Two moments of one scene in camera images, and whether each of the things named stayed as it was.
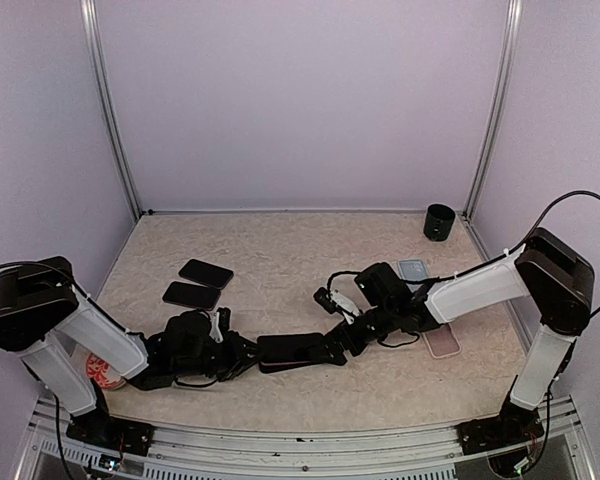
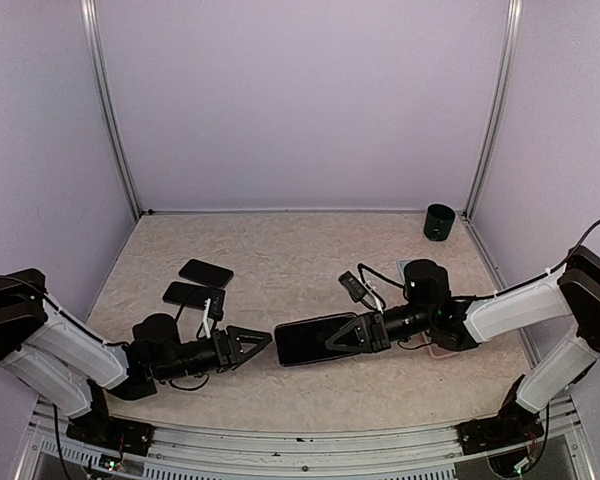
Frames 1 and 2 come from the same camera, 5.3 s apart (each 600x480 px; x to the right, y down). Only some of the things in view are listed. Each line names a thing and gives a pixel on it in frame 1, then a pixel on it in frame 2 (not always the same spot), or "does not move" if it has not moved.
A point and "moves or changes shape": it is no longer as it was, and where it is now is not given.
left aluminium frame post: x=97 y=60 does not move
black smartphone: x=206 y=274 does not move
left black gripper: x=239 y=361 to x=227 y=346
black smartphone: x=290 y=347 moves or changes shape
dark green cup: x=438 y=221 does not move
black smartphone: x=191 y=296 does not move
